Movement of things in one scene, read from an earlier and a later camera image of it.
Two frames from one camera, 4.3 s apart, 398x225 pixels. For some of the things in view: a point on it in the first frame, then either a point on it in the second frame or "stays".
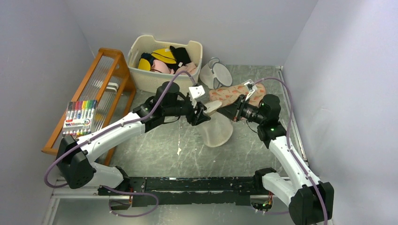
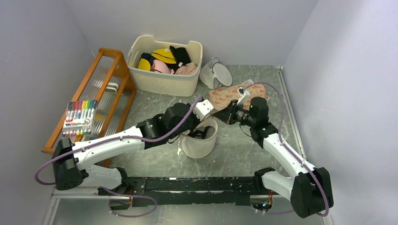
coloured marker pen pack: [80, 117] stays
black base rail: [187, 191] stays
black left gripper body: [190, 110] to [191, 123]
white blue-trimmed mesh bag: [215, 74] stays
